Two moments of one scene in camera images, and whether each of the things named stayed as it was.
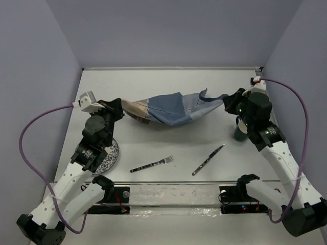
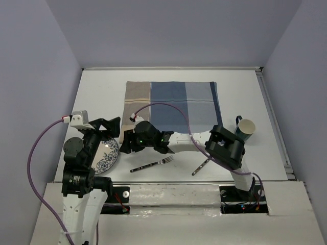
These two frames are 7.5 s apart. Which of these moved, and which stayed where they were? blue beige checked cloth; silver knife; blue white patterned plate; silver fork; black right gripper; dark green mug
Moved: black right gripper; blue beige checked cloth
Stayed: silver knife; silver fork; dark green mug; blue white patterned plate
